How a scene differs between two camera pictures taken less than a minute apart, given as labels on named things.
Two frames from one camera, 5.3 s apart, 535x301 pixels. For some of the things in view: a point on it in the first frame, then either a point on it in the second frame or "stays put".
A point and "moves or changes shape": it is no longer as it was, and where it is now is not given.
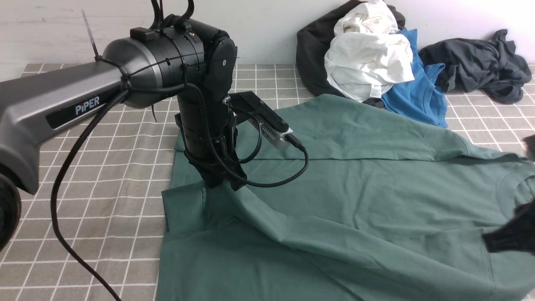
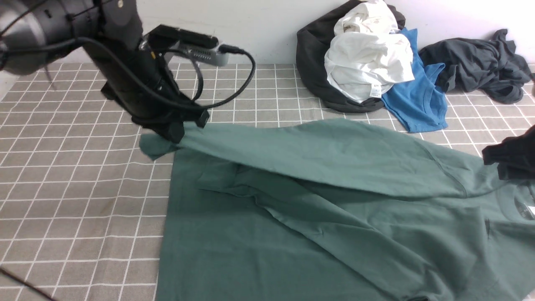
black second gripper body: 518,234 -> 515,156
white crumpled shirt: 368,54 stays put
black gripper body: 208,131 -> 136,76
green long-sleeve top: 391,207 moves or changes shape
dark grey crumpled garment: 492,67 stays put
